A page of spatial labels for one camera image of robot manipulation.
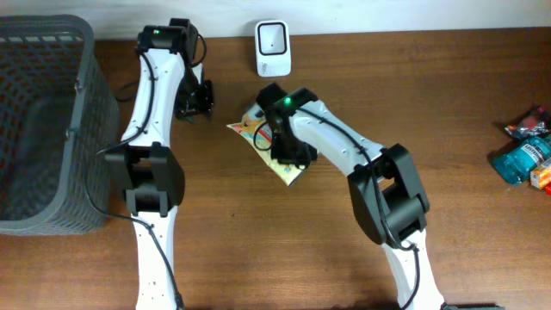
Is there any cream blue snack bag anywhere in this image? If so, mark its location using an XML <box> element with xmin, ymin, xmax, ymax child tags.
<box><xmin>227</xmin><ymin>103</ymin><xmax>303</xmax><ymax>186</ymax></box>

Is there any blue mouthwash bottle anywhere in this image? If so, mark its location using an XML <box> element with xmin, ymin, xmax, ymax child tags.
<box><xmin>492</xmin><ymin>135</ymin><xmax>550</xmax><ymax>185</ymax></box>

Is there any orange tissue pack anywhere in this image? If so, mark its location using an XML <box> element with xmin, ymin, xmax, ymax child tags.
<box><xmin>529</xmin><ymin>158</ymin><xmax>551</xmax><ymax>189</ymax></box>

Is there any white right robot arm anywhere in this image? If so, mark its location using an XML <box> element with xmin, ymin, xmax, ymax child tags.
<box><xmin>256</xmin><ymin>83</ymin><xmax>447</xmax><ymax>309</ymax></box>

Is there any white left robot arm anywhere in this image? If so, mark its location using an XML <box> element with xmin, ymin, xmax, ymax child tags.
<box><xmin>101</xmin><ymin>18</ymin><xmax>214</xmax><ymax>309</ymax></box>

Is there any white barcode scanner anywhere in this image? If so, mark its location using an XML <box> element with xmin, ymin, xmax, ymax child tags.
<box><xmin>254</xmin><ymin>20</ymin><xmax>292</xmax><ymax>78</ymax></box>

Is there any grey plastic basket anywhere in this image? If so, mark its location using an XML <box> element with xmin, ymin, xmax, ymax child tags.
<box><xmin>1</xmin><ymin>15</ymin><xmax>120</xmax><ymax>236</ymax></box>

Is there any black red snack packet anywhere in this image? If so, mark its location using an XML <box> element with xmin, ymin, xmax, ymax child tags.
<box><xmin>505</xmin><ymin>106</ymin><xmax>550</xmax><ymax>140</ymax></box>

